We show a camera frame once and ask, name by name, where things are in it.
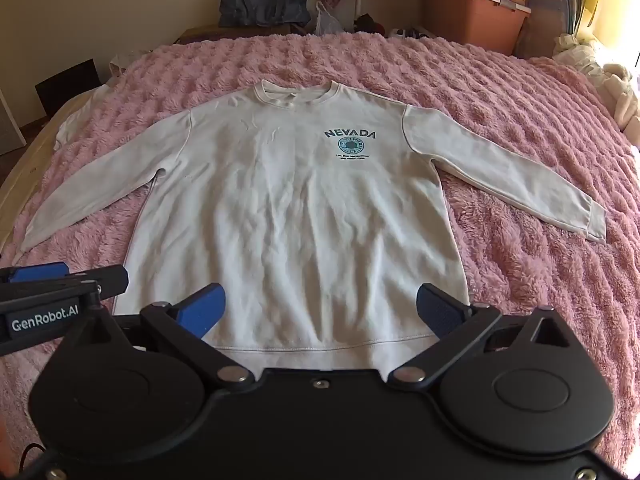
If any dark clothes pile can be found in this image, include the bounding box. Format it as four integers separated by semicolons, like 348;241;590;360
359;12;388;35

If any pink fluffy blanket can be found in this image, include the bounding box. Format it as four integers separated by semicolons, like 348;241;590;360
0;30;640;466

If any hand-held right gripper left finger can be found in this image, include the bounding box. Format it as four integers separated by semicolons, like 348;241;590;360
62;282;253;392

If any white door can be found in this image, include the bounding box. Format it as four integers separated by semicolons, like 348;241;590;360
0;87;27;157

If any white plastic bag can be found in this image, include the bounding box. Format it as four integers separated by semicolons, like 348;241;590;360
312;1;343;35

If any beige mattress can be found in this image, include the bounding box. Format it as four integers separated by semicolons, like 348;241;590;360
0;95;96;196

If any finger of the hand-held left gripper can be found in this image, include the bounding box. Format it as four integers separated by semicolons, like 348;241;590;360
0;266;130;311
0;262;70;285

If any blue striped storage bag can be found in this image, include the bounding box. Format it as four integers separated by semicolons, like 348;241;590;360
520;0;583;58

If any white crumpled shirt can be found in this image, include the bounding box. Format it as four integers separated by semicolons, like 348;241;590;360
54;85;113;146

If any white paper bag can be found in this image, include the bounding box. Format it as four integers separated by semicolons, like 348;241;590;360
109;51;151;78

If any dark blue duffel bag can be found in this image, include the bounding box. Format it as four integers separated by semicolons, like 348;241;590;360
216;0;313;28

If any salmon storage box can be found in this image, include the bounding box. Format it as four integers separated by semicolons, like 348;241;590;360
422;0;532;58

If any white printed t-shirt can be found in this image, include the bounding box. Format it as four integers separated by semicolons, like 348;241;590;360
19;80;608;373

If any white crumpled bedding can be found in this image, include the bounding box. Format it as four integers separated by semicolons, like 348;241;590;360
552;34;640;133

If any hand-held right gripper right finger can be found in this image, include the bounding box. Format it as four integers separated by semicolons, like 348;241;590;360
389;282;581;392

